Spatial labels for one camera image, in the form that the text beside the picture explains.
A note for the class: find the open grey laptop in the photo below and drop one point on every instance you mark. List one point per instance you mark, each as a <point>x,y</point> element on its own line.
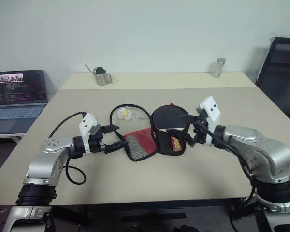
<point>14,113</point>

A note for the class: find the red black paddle case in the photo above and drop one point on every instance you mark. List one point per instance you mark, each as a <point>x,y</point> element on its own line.
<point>140,137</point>

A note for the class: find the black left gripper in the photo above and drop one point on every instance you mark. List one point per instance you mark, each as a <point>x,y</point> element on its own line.
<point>97,143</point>

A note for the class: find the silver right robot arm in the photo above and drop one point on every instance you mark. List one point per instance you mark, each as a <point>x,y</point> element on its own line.
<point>268,154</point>

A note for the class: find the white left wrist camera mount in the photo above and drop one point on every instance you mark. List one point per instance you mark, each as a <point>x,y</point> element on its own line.
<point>87,123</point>

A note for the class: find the dark rounded shape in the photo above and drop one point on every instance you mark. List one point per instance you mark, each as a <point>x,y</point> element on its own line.
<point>184,228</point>

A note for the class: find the white yellow table tennis ball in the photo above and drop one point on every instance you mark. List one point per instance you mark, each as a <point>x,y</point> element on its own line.
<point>122,112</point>

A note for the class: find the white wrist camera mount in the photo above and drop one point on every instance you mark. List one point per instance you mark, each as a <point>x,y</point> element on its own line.
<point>87,123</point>
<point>211,108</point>

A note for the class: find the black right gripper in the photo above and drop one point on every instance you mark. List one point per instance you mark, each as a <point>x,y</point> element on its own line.
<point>200,131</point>

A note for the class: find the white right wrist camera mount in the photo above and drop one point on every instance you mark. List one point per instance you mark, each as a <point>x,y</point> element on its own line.
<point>211,108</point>

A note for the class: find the black table tennis paddle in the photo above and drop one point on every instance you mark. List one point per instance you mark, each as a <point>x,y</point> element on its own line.
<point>166,117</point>

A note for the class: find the steel cylinder tumbler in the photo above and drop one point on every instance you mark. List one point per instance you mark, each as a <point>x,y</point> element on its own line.
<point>218,68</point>

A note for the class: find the black table frame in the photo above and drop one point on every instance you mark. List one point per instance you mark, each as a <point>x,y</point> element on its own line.
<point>152,217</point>

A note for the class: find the steel watering can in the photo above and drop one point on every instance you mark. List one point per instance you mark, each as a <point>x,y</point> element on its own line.
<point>102,77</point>

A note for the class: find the black mesh office chair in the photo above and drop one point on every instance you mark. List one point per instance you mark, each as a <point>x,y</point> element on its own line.
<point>280,72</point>

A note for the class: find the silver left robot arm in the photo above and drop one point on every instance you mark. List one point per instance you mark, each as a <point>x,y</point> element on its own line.
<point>43,166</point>

